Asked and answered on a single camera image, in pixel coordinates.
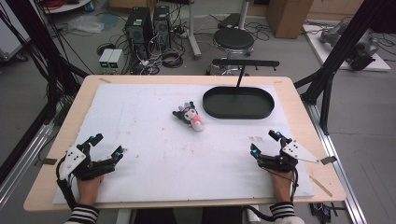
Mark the grey machine on board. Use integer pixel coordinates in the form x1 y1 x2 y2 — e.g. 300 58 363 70
319 21 381 72

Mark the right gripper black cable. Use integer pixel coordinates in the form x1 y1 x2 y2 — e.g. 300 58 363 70
245 166 301 223

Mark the white floor board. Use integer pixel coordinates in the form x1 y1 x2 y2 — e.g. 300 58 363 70
302 23 392 73

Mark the large black computer tower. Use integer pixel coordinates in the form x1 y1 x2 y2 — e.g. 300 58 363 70
124 7 154 60

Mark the white foam mat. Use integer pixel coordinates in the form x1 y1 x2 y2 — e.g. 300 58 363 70
51 83 316 205

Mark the white metal stand leg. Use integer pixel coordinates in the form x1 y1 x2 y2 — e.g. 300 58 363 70
186 0 204 61

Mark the wooden table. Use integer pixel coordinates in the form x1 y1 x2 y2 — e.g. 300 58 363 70
22 74 347 213

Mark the black and pink plush toy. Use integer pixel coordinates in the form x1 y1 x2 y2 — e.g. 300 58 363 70
172 101 206 133

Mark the cardboard box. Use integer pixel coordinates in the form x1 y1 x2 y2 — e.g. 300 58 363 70
265 0 315 40

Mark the person's right hand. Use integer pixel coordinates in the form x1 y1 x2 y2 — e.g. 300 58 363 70
268 169 295 203

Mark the person's left hand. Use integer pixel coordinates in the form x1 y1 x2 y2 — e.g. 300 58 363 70
76 160 106 207

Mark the slim black computer tower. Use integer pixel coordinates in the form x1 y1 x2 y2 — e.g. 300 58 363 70
152 5 172 51

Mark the black hanger stand with tray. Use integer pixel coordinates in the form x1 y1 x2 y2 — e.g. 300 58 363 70
202 58 280 120

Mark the black metal frame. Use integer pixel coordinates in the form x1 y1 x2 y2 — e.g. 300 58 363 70
0 0 90 185
293 0 396 136

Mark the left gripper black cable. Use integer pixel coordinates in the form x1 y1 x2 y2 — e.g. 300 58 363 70
55 154 78 211

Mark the aluminium rail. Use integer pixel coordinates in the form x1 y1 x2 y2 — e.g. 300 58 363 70
0 122 55 209
303 101 369 224

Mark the clear plastic bag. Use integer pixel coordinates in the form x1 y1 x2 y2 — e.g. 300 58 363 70
65 14 106 35

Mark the small electronics board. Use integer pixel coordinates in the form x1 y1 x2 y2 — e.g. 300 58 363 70
309 202 347 224

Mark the thin wooden stick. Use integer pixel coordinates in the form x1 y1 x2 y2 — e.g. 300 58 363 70
308 175 333 198

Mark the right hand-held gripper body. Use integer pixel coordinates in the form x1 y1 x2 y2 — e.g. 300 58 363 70
257 139 320 174

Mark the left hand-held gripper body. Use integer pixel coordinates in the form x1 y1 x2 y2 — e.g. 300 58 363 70
58 142 117 182

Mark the white power supply unit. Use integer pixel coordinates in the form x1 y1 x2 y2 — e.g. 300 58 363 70
107 49 123 75
98 48 115 75

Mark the coil of black cables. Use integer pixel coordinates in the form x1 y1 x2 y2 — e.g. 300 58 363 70
161 49 185 69

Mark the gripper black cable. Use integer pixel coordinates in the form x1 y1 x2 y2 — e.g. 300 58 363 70
55 154 78 211
245 166 301 223

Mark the black round stool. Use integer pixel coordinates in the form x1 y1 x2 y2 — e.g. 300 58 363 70
212 27 255 58

